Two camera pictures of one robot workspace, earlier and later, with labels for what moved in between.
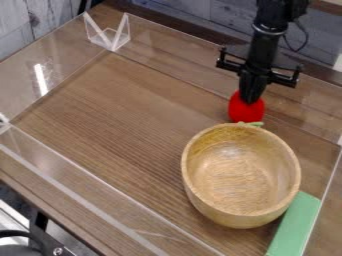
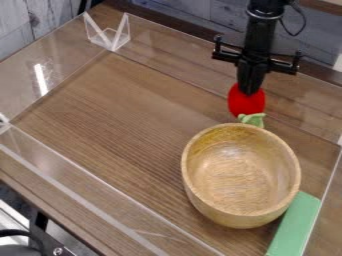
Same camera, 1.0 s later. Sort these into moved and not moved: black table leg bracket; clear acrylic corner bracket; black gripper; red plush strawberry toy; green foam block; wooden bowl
Moved: red plush strawberry toy; black gripper
Not moved: wooden bowl; clear acrylic corner bracket; black table leg bracket; green foam block
